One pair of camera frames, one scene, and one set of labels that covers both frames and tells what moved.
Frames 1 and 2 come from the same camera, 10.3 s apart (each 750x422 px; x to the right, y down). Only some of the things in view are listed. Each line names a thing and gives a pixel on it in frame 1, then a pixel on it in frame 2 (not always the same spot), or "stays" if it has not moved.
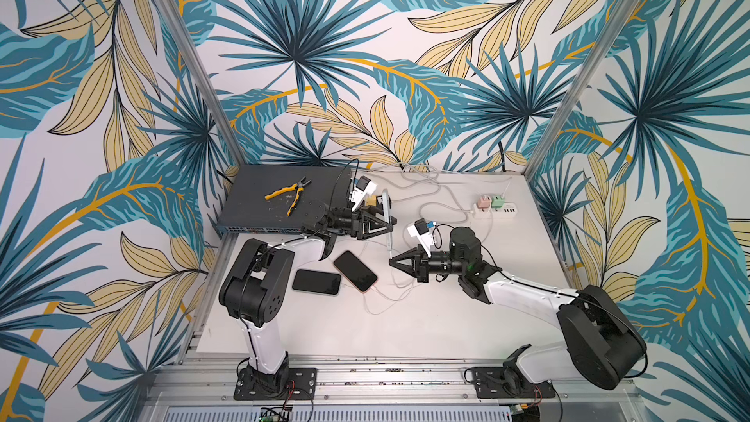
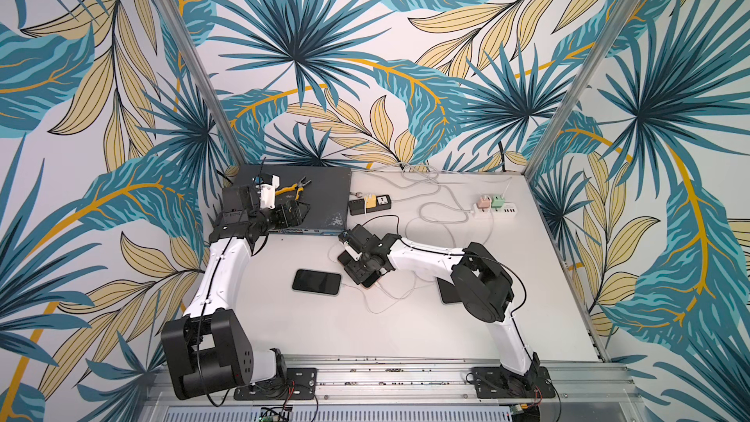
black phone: x=386 y=204 to x=449 y=292
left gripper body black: x=344 y=219 to x=283 y=221
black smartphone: x=359 y=274 stays
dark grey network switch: x=278 y=198 stays
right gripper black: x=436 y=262 to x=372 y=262
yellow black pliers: x=299 y=187 stays
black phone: x=316 y=281 stays
